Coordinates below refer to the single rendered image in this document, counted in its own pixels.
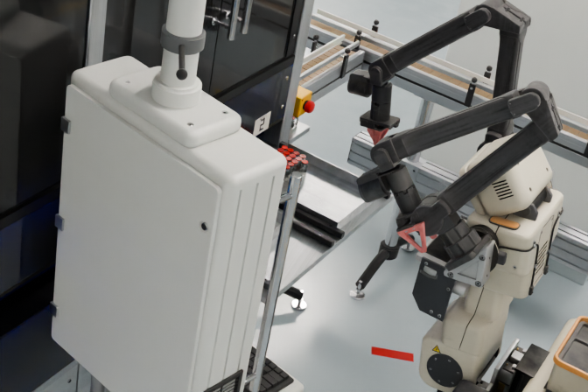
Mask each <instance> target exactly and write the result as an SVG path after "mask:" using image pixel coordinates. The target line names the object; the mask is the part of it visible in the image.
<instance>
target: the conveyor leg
mask: <svg viewBox="0 0 588 392"><path fill-rule="evenodd" d="M414 95H416V94H414ZM416 96H418V95H416ZM418 97H420V98H422V100H421V103H420V107H419V110H418V114H417V118H416V123H415V127H418V126H420V125H423V124H426V123H429V122H430V119H431V113H432V110H433V107H434V103H435V102H433V101H429V100H427V99H424V98H423V97H421V96H418ZM415 127H414V128H415ZM420 156H421V151H420V152H418V153H417V154H415V155H413V156H410V157H406V158H407V160H409V161H410V162H412V163H417V162H419V159H420ZM400 213H401V210H400V208H399V206H398V205H397V203H396V201H395V204H394V208H393V212H392V215H391V219H390V222H389V225H388V232H387V235H386V239H385V242H384V244H385V245H386V246H387V247H389V248H395V247H396V244H397V241H398V238H399V234H398V233H397V232H396V230H397V228H398V226H397V224H396V218H397V217H398V215H399V214H400Z"/></svg>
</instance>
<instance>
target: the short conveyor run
mask: <svg viewBox="0 0 588 392"><path fill-rule="evenodd" d="M345 36H346V35H345V34H343V35H341V36H339V37H338V38H336V39H334V40H333V41H331V42H329V43H327V44H325V45H323V46H319V45H318V41H317V40H318V39H319V35H313V39H314V41H313V42H312V46H311V53H309V54H307V55H306V56H304V61H303V65H302V70H301V74H300V80H299V84H298V85H299V86H300V87H302V88H305V89H308V90H310V91H312V95H311V101H313V102H315V101H317V100H318V99H320V98H322V97H323V96H325V95H327V94H328V93H330V92H332V91H333V90H334V89H335V88H337V87H339V86H341V85H342V84H344V83H345V82H347V81H349V75H350V74H351V73H353V72H354V71H356V70H357V69H360V70H361V69H362V65H363V60H364V57H365V52H364V51H362V50H359V51H358V50H356V49H354V48H355V47H357V46H359V45H360V41H359V40H357V41H355V42H354V43H352V44H351V45H349V46H347V45H343V44H342V42H341V41H342V40H344V39H345ZM317 48H318V49H317ZM316 49H317V50H316Z"/></svg>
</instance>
